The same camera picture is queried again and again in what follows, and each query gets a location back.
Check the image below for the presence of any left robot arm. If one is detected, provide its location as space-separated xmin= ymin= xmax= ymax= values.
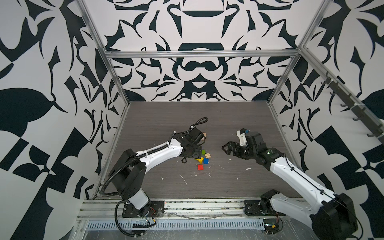
xmin=100 ymin=128 xmax=206 ymax=212

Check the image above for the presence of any white cable duct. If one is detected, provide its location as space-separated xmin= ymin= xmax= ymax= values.
xmin=86 ymin=219 xmax=265 ymax=231

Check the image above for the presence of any yellow wood block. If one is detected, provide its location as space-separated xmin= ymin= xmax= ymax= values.
xmin=196 ymin=157 xmax=204 ymax=164

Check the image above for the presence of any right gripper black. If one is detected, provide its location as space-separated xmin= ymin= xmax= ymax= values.
xmin=221 ymin=140 xmax=258 ymax=160

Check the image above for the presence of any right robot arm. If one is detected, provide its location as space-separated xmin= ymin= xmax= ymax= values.
xmin=222 ymin=129 xmax=360 ymax=240

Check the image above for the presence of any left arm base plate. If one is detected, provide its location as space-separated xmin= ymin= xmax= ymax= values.
xmin=122 ymin=201 xmax=165 ymax=218

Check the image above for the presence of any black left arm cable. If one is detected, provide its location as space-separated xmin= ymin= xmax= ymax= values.
xmin=113 ymin=200 xmax=157 ymax=238

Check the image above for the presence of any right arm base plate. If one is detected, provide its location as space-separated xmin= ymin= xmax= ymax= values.
xmin=244 ymin=200 xmax=286 ymax=217

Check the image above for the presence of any small green circuit board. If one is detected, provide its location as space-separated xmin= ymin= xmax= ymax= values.
xmin=263 ymin=219 xmax=284 ymax=236

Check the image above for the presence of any black hook rail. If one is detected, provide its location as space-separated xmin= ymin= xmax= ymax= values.
xmin=322 ymin=71 xmax=384 ymax=145

